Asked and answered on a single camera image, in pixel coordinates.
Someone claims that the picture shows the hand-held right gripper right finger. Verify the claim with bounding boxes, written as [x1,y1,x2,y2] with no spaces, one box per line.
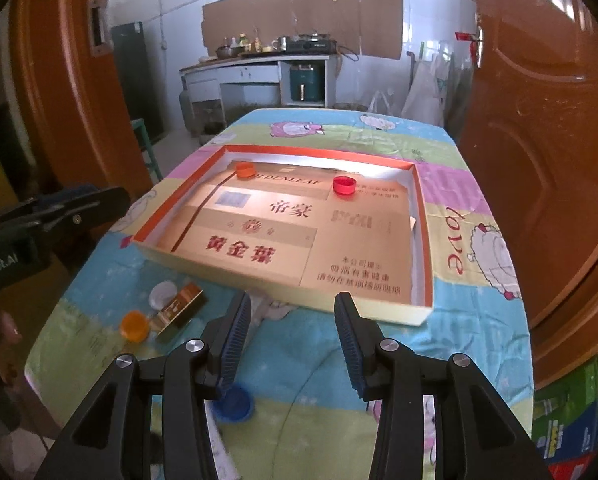
[333,291,554,480]

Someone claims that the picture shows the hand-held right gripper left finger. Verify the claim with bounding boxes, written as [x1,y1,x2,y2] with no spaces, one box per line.
[34,291,253,480]

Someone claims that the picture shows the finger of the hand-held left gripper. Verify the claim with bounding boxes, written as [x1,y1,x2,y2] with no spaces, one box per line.
[0,191,105,227]
[34,186,131,272]

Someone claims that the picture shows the small gold box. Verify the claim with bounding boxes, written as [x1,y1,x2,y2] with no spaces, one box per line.
[150,282,209,345]

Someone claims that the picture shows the blue bottle cap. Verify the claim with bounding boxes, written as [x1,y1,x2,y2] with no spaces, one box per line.
[213,384,255,423]

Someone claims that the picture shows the white bottle cap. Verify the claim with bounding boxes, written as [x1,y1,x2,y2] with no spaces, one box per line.
[148,281,179,311]

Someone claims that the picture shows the gold cardboard box tray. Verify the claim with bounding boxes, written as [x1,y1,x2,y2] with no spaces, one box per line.
[132,144,435,327]

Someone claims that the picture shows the person's left hand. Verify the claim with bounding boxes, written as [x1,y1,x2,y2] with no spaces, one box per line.
[0,310,26,387]

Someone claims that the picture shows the clear plastic wrapper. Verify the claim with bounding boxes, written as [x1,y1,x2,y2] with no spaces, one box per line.
[249,290,300,322]

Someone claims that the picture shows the printed cartoon blanket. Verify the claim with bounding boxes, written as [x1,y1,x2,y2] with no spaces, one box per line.
[24,107,534,480]

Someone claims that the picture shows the green stool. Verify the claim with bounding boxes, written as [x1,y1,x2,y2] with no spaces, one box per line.
[129,117,164,196]

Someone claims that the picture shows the brown wooden door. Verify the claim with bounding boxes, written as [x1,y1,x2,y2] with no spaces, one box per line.
[456,0,598,392]
[4,0,136,201]

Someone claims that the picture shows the grey gas cylinder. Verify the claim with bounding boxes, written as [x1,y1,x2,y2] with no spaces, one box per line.
[179,87,200,136]

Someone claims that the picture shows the dark green panel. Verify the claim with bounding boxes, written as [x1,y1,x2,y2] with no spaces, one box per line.
[112,21,172,141]

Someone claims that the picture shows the metal door lock plate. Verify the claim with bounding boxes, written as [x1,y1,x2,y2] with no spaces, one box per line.
[86,0,114,57]

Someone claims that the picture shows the white kitchen counter cabinet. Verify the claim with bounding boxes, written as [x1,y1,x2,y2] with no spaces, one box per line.
[179,52,332,133]

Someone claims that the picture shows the green air fryer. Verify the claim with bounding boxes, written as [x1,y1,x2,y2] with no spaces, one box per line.
[289,62,325,103]

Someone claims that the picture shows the green printed carton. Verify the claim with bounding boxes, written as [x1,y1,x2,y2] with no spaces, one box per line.
[531,345,598,463]

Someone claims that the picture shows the black gas stove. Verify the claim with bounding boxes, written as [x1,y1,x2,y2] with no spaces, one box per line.
[285,34,337,55]

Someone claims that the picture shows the red printed carton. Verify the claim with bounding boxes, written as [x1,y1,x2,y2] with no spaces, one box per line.
[549,459,598,480]

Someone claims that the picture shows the large white bag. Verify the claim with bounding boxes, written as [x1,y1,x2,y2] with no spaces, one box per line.
[403,55,452,126]

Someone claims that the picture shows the cardboard wall panels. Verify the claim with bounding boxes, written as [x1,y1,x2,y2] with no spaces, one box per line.
[201,0,405,61]

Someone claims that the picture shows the metal door handle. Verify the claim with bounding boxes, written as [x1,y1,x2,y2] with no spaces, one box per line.
[471,27,486,68]

